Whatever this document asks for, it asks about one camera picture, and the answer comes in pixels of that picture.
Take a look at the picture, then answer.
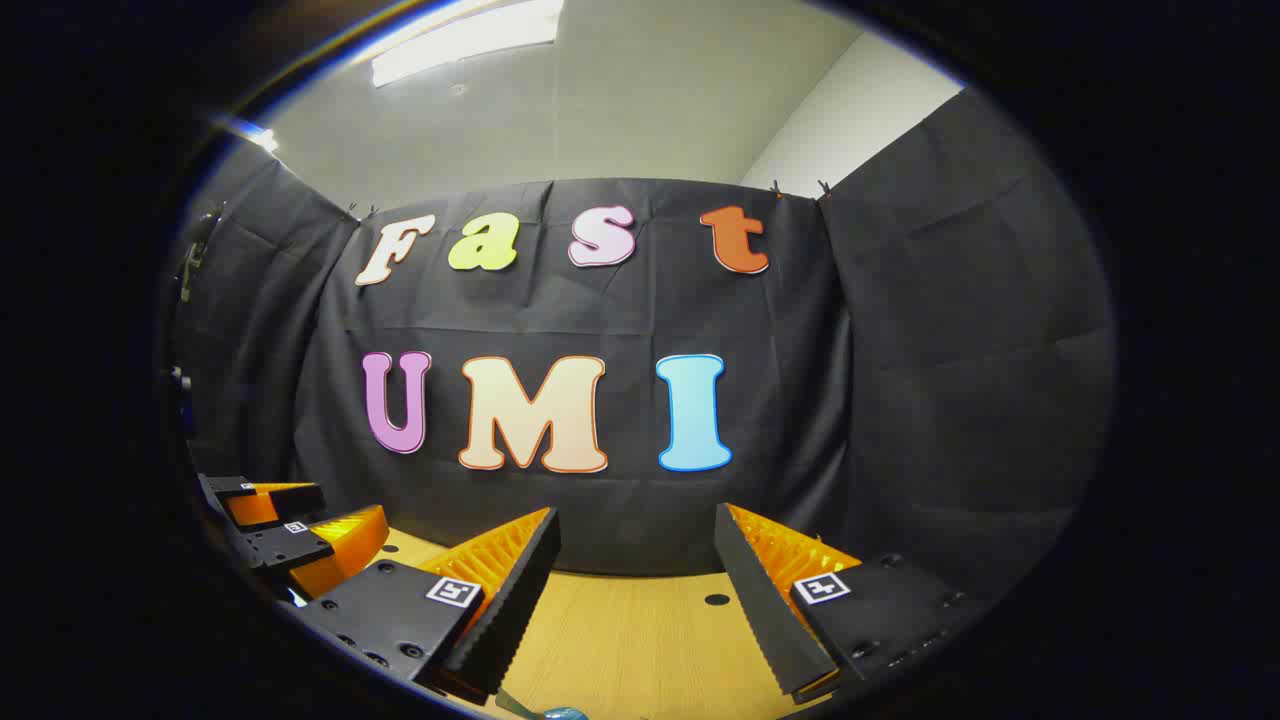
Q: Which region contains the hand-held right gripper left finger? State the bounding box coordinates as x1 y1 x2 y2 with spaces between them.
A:
295 505 563 706

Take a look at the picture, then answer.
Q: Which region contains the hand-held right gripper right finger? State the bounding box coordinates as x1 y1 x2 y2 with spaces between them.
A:
713 502 986 706

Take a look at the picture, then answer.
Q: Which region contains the black backdrop cloth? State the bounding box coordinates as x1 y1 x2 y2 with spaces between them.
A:
165 88 1116 601

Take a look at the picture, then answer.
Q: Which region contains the ceiling light panel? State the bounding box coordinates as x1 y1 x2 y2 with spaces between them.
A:
372 0 566 89

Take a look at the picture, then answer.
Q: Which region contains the dark metal bracket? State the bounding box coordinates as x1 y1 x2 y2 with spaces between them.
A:
178 205 223 303

